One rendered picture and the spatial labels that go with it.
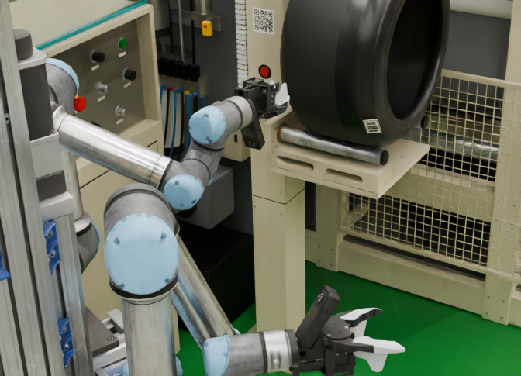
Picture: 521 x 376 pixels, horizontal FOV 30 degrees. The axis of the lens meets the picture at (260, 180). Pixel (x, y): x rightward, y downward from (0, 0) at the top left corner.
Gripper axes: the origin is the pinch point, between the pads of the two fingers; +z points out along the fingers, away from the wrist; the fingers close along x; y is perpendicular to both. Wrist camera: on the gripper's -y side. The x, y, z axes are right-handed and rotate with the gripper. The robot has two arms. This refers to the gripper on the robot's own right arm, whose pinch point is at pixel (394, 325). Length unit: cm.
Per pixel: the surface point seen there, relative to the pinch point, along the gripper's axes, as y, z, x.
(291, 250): 46, 6, -137
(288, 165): 8, 2, -116
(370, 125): -10, 20, -90
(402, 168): 11, 36, -111
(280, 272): 53, 2, -136
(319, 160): 5, 10, -109
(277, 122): -4, 0, -119
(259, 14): -35, -3, -128
